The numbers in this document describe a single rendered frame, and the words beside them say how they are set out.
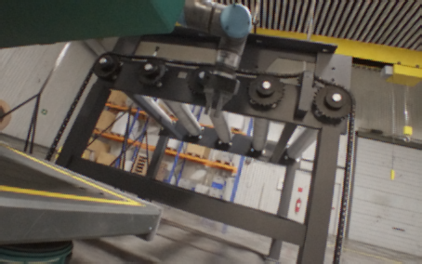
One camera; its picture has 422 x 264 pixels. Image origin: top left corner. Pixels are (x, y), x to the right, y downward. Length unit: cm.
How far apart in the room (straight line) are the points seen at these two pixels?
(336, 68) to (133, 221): 108
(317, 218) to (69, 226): 81
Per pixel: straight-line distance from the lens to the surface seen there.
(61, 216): 21
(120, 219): 25
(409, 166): 1226
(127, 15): 33
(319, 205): 90
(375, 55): 906
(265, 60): 114
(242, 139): 191
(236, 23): 66
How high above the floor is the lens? 36
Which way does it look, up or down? 17 degrees up
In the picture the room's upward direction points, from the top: 16 degrees clockwise
